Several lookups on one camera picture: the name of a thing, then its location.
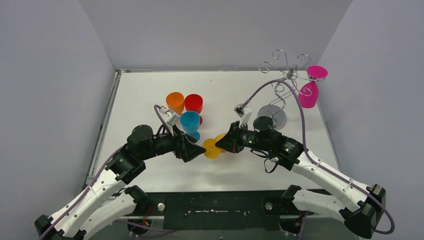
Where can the orange wine glass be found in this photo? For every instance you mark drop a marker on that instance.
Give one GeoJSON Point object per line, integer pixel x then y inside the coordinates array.
{"type": "Point", "coordinates": [175, 102]}

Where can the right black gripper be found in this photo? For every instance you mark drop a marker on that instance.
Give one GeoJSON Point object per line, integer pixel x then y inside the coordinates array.
{"type": "Point", "coordinates": [231, 141]}

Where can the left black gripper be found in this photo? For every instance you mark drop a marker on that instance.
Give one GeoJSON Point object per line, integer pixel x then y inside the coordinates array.
{"type": "Point", "coordinates": [181, 147]}

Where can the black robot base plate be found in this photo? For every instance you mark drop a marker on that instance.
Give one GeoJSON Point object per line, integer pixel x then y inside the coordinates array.
{"type": "Point", "coordinates": [221, 210]}

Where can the pink wine glass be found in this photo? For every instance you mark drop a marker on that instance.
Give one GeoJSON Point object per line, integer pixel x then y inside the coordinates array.
{"type": "Point", "coordinates": [308, 95]}

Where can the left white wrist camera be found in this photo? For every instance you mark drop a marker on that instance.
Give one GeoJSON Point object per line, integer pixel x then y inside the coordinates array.
{"type": "Point", "coordinates": [170, 119]}

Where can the red wine glass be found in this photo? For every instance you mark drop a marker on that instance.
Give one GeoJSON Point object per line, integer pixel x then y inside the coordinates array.
{"type": "Point", "coordinates": [194, 103]}

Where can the blue wine glass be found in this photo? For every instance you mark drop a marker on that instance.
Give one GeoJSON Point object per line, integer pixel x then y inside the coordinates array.
{"type": "Point", "coordinates": [190, 122]}

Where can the silver wire glass rack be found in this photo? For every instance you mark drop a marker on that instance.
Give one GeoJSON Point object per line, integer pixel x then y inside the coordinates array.
{"type": "Point", "coordinates": [275, 108]}

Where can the yellow wine glass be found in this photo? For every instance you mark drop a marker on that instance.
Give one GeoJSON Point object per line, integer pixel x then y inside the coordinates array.
{"type": "Point", "coordinates": [213, 152]}

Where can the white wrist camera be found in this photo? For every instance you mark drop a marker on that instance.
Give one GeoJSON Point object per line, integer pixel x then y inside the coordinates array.
{"type": "Point", "coordinates": [245, 113]}
{"type": "Point", "coordinates": [170, 119]}

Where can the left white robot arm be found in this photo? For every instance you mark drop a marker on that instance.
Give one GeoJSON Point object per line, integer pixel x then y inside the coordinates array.
{"type": "Point", "coordinates": [109, 196]}

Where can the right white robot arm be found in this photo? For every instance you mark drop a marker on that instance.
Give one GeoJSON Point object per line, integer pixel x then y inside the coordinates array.
{"type": "Point", "coordinates": [357, 205]}

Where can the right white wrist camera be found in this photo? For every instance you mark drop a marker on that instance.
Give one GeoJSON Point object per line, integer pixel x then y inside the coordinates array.
{"type": "Point", "coordinates": [245, 113]}

